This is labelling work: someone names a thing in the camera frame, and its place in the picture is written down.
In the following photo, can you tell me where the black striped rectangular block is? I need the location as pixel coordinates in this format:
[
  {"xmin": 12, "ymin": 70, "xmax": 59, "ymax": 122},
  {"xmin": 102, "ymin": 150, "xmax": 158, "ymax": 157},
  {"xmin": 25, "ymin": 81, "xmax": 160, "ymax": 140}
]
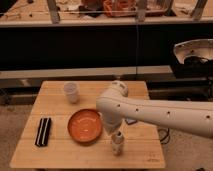
[{"xmin": 35, "ymin": 118, "xmax": 52, "ymax": 147}]

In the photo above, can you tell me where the black cable on floor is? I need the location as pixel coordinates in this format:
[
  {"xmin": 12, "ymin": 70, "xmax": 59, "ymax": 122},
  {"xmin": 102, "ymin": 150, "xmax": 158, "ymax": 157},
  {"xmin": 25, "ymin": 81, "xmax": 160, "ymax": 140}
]
[{"xmin": 157, "ymin": 127, "xmax": 172, "ymax": 146}]

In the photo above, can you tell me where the wooden table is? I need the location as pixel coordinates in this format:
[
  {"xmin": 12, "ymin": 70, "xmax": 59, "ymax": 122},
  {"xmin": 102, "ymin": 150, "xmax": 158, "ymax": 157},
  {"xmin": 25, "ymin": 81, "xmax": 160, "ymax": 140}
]
[{"xmin": 10, "ymin": 81, "xmax": 165, "ymax": 169}]

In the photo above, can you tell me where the orange bowl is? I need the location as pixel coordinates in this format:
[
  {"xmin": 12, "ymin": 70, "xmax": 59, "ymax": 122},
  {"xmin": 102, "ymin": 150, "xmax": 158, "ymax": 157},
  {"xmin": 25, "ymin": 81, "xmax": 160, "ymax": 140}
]
[{"xmin": 67, "ymin": 109, "xmax": 103, "ymax": 144}]

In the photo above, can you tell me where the blue sponge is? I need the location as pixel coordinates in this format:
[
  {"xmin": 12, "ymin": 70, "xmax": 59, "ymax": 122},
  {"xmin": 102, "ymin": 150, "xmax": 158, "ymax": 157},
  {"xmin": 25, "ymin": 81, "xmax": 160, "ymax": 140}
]
[{"xmin": 125, "ymin": 118, "xmax": 137, "ymax": 125}]

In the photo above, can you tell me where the orange object on shelf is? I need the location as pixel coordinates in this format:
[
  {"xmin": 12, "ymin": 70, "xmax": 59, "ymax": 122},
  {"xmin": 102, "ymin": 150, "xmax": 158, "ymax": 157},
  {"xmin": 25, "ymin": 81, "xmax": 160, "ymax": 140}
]
[{"xmin": 103, "ymin": 0, "xmax": 136, "ymax": 17}]

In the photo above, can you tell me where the small white bottle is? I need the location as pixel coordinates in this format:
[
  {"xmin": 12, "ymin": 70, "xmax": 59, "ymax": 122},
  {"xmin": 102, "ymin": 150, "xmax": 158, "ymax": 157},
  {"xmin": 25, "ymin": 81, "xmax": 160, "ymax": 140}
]
[{"xmin": 111, "ymin": 131, "xmax": 125, "ymax": 156}]

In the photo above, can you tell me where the translucent plastic cup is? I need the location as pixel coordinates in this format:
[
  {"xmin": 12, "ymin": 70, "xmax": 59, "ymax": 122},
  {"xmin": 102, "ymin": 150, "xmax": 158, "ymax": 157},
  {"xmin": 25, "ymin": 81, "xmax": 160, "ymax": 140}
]
[{"xmin": 63, "ymin": 81, "xmax": 79, "ymax": 104}]

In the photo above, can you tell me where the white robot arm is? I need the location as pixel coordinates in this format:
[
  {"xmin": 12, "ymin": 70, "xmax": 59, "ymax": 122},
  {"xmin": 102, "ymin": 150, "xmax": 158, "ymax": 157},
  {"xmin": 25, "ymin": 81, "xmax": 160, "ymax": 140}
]
[{"xmin": 96, "ymin": 81, "xmax": 213, "ymax": 139}]

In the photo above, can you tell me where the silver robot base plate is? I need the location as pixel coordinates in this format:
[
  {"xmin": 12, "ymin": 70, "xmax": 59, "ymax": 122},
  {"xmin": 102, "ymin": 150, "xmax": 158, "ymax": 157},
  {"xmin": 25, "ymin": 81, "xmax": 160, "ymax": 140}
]
[{"xmin": 173, "ymin": 39, "xmax": 213, "ymax": 64}]

